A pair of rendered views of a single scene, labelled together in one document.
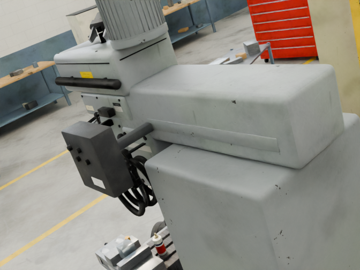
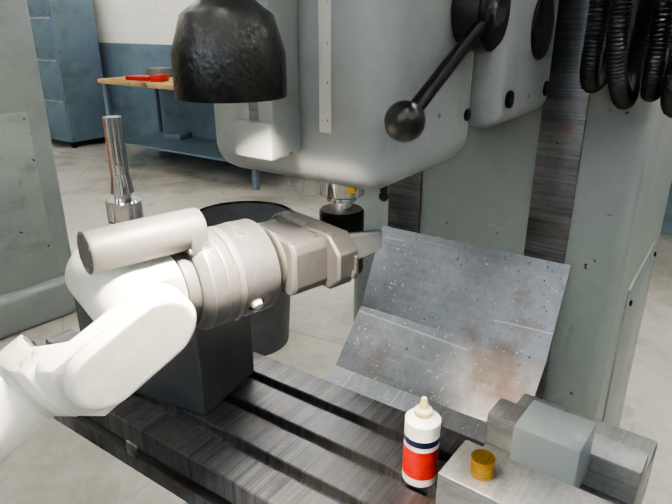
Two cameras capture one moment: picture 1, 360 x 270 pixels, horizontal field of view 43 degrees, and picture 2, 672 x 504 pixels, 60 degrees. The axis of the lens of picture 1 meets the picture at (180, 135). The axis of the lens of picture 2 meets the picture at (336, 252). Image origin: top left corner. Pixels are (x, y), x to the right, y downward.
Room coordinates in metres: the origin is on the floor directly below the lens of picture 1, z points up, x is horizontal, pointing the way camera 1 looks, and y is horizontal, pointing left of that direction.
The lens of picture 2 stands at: (1.98, 0.71, 1.45)
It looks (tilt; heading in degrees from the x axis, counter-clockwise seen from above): 21 degrees down; 249
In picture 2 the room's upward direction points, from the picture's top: straight up
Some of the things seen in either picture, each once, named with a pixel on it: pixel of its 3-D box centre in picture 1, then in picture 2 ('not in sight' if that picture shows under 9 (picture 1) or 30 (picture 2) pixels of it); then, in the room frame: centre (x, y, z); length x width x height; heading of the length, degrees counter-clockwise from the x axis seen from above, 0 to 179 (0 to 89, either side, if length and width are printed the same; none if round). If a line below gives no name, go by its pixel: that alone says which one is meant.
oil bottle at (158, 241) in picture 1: (158, 242); (421, 437); (1.69, 0.24, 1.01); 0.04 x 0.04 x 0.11
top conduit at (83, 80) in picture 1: (85, 82); not in sight; (1.65, 0.27, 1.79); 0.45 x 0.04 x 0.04; 34
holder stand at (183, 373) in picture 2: not in sight; (164, 314); (1.94, -0.09, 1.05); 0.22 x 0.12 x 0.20; 132
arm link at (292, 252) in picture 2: not in sight; (270, 261); (1.85, 0.19, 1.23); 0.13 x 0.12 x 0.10; 109
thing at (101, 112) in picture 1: (104, 112); not in sight; (1.63, 0.24, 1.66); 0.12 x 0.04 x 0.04; 34
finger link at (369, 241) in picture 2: not in sight; (361, 246); (1.75, 0.19, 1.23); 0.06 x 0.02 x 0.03; 19
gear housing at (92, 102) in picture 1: (127, 93); not in sight; (1.73, 0.14, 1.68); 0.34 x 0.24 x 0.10; 34
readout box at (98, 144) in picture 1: (95, 158); not in sight; (1.33, 0.27, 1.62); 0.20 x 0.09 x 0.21; 34
